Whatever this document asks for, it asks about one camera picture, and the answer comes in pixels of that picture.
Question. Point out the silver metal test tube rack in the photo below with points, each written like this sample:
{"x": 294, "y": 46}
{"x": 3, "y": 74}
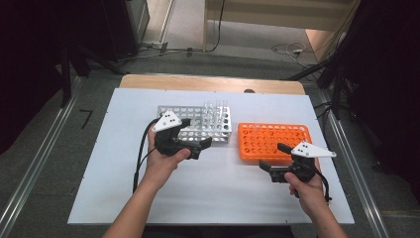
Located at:
{"x": 224, "y": 133}

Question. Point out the person's dark pants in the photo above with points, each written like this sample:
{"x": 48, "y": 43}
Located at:
{"x": 218, "y": 233}

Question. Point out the black stand post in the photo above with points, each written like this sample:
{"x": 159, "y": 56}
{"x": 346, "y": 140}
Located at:
{"x": 337, "y": 92}
{"x": 66, "y": 82}

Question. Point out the metal floor rail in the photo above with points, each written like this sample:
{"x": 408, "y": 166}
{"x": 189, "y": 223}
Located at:
{"x": 366, "y": 198}
{"x": 38, "y": 158}

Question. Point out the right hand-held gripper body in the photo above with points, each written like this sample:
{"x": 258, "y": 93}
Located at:
{"x": 302, "y": 165}

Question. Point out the person's left hand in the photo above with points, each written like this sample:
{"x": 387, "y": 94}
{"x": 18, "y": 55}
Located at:
{"x": 160, "y": 168}

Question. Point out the light wooden bench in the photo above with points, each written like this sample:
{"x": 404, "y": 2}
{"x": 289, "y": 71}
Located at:
{"x": 280, "y": 21}

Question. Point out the dark table grommet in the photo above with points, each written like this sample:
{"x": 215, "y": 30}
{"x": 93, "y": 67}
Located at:
{"x": 249, "y": 91}

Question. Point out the grey floor power strip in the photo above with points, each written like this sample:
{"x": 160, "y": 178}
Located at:
{"x": 155, "y": 44}

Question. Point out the person's right hand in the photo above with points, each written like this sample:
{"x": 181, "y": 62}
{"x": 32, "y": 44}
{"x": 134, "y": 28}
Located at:
{"x": 310, "y": 195}

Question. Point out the dark metal cabinet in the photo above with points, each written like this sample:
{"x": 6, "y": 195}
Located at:
{"x": 132, "y": 20}

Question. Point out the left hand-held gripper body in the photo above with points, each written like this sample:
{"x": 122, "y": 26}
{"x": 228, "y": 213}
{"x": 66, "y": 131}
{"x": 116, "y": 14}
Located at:
{"x": 166, "y": 139}

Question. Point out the orange plastic test tube rack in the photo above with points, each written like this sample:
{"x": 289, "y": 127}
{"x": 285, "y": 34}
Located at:
{"x": 246, "y": 152}

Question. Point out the dark curtain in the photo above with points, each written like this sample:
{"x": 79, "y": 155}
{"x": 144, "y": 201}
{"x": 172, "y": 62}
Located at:
{"x": 389, "y": 82}
{"x": 29, "y": 66}

